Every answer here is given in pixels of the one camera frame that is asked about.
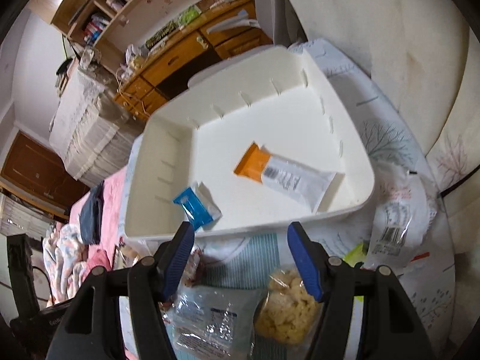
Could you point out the cream floral quilt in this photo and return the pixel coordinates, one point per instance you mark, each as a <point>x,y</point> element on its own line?
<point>453,165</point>

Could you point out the clear snack packet white label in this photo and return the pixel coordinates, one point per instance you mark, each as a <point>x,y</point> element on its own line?
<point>213,324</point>

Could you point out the wooden door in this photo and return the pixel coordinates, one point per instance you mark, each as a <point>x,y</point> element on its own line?
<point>33,168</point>

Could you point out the wooden bookshelf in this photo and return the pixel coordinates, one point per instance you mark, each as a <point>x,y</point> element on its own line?
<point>120,11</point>

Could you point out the white plastic bin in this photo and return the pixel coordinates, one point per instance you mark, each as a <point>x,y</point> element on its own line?
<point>270,127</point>

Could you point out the orange and white snack bar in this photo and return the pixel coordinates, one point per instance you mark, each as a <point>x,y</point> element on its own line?
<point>285,180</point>

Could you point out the clear zip bag red stripe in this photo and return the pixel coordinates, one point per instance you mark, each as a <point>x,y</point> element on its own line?
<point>393,225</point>

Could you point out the dark blue cloth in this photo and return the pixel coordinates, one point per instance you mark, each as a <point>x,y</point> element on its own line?
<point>92,213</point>

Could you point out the cream padded headboard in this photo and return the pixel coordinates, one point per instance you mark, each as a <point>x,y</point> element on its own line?
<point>393,26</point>

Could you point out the wooden desk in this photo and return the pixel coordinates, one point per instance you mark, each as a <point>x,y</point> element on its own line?
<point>176,60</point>

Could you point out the tree print bed sheet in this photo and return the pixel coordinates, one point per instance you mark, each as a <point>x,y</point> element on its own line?
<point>386,135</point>

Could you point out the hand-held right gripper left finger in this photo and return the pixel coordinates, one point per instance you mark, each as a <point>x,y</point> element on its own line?
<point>180,260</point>

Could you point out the clear rice cracker packet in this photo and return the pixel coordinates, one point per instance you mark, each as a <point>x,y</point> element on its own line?
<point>285,317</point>

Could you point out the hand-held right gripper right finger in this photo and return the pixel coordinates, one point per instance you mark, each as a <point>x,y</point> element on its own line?
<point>305,264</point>

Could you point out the blue and white snack packet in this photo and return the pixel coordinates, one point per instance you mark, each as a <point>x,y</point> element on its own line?
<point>195,204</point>

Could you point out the green patterned box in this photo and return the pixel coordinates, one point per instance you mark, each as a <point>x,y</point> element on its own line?
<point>187,17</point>

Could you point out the green snack packet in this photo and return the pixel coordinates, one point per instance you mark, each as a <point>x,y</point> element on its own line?
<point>354,257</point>

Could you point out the pink floral blanket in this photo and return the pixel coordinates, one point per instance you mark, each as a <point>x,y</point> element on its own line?
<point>75,266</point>

